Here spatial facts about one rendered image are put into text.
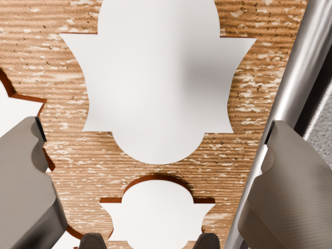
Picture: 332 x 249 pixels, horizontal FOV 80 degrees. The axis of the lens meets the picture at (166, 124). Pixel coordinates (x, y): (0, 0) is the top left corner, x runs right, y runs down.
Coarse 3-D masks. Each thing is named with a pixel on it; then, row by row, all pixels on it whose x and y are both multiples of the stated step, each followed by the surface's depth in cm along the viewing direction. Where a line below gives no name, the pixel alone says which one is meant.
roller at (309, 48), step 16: (320, 0) 14; (304, 16) 15; (320, 16) 15; (304, 32) 15; (320, 32) 15; (304, 48) 16; (320, 48) 16; (288, 64) 17; (304, 64) 16; (320, 64) 17; (288, 80) 17; (304, 80) 17; (288, 96) 18; (304, 96) 18; (272, 112) 19; (288, 112) 19; (256, 160) 22; (240, 208) 27; (240, 240) 31
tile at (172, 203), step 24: (144, 192) 21; (168, 192) 21; (120, 216) 23; (144, 216) 23; (168, 216) 23; (192, 216) 23; (120, 240) 25; (144, 240) 26; (168, 240) 26; (192, 240) 26
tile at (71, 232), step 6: (66, 234) 25; (72, 234) 25; (78, 234) 26; (60, 240) 25; (66, 240) 25; (72, 240) 25; (78, 240) 25; (54, 246) 26; (60, 246) 26; (66, 246) 26; (72, 246) 26
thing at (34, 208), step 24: (24, 120) 10; (0, 144) 8; (24, 144) 8; (0, 168) 7; (24, 168) 7; (0, 192) 6; (24, 192) 6; (48, 192) 6; (0, 216) 6; (24, 216) 6; (48, 216) 6; (0, 240) 5; (24, 240) 5; (48, 240) 6
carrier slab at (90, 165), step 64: (0, 0) 12; (64, 0) 12; (256, 0) 12; (0, 64) 14; (64, 64) 14; (256, 64) 15; (64, 128) 17; (256, 128) 18; (64, 192) 22; (192, 192) 22
